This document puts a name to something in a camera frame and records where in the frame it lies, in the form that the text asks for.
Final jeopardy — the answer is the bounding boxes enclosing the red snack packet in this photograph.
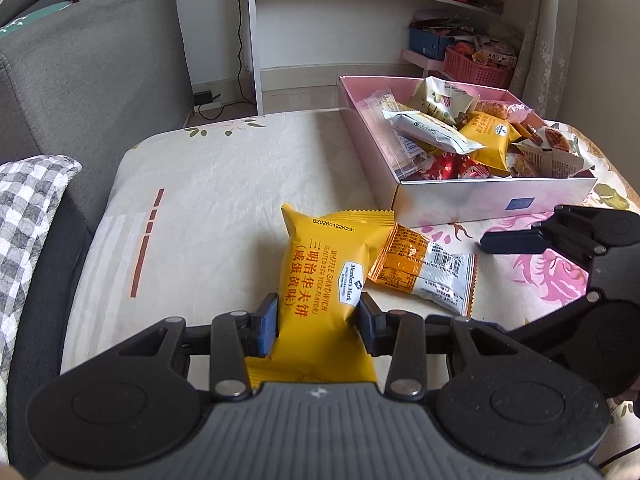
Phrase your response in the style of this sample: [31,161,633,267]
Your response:
[457,156,506,180]
[415,154,466,181]

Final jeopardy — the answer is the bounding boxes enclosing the pink cardboard box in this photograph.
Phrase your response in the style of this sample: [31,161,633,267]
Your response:
[337,75,599,229]

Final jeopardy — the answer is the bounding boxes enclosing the orange white snack packet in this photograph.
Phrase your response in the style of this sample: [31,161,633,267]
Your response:
[367,222,478,317]

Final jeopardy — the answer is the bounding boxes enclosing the grey plaid pillow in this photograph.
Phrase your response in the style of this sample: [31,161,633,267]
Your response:
[0,155,83,461]

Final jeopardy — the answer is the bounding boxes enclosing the clear wafer packet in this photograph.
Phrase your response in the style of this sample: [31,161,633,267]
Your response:
[357,87,401,116]

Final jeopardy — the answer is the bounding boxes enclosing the golden brown snack packet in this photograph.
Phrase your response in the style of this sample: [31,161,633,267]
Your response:
[506,152,540,178]

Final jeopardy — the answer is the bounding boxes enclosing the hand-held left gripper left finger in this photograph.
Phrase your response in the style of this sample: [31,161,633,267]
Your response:
[117,292,280,403]

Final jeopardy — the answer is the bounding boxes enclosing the white bookshelf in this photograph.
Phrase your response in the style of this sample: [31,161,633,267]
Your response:
[239,0,543,116]

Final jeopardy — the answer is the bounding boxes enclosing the beige curtain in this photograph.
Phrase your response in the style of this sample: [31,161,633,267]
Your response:
[520,0,581,121]

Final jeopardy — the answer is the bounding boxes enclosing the small yellow blue-label packet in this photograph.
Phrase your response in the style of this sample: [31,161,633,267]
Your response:
[457,111,523,171]

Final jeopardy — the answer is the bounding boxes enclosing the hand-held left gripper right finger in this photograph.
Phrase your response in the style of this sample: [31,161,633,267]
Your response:
[359,292,521,401]

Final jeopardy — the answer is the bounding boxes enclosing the clear flatbread packet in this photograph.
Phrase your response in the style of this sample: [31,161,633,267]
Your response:
[392,130,436,176]

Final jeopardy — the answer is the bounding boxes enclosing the teal patterned cushion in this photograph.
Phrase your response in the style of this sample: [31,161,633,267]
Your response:
[0,1,73,41]

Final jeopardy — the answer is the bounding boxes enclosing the white low rack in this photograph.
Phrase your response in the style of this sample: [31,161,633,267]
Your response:
[401,49,448,81]

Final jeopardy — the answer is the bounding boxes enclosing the large yellow snack packet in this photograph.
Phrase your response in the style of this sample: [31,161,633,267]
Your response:
[246,202,396,395]

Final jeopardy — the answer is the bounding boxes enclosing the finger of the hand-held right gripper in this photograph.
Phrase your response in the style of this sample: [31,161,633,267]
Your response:
[479,206,603,273]
[505,290,608,348]

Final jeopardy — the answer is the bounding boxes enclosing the blue storage box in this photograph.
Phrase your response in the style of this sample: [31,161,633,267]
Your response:
[409,25,451,61]

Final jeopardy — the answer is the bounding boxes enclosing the white yellow snack packet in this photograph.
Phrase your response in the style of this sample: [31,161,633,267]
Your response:
[382,109,487,155]

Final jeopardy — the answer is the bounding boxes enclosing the pink floor basket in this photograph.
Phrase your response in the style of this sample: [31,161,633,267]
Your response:
[444,46,513,88]

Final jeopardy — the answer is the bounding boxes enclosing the black cable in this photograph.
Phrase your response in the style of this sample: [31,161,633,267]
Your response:
[597,447,638,468]

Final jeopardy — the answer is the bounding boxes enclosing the grey sofa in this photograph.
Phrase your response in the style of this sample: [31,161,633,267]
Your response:
[0,0,195,476]

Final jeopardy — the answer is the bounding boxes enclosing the pink rice cake bar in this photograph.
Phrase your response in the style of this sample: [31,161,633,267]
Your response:
[477,100,531,123]

